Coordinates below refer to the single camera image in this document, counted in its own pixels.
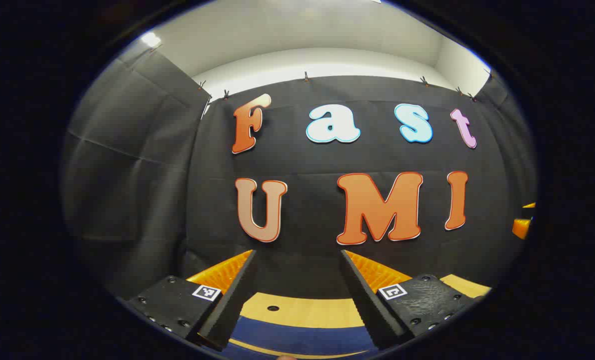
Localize ceiling light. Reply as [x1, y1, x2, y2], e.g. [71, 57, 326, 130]
[140, 31, 164, 50]

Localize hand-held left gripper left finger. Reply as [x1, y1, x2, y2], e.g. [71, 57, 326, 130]
[126, 249, 258, 352]

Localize blue denim jeans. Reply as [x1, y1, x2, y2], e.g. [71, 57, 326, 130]
[229, 315, 379, 358]

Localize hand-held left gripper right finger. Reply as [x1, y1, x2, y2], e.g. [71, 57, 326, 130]
[339, 249, 486, 351]

